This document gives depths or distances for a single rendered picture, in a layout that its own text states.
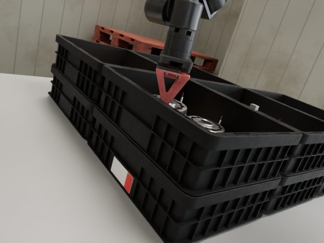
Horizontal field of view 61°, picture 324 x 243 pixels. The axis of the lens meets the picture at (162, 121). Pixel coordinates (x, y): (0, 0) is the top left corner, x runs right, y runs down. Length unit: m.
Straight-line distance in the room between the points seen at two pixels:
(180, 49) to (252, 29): 2.27
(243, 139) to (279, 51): 2.20
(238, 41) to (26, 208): 2.54
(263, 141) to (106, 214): 0.32
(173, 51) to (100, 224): 0.35
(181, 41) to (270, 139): 0.25
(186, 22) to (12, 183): 0.45
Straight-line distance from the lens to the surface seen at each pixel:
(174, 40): 0.55
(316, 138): 0.72
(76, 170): 0.67
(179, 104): 0.60
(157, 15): 0.59
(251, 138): 0.48
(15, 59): 3.16
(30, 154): 0.71
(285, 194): 0.77
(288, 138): 0.59
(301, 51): 2.57
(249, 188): 0.57
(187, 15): 0.55
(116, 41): 2.80
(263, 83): 2.66
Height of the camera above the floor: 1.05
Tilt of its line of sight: 18 degrees down
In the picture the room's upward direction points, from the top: 17 degrees clockwise
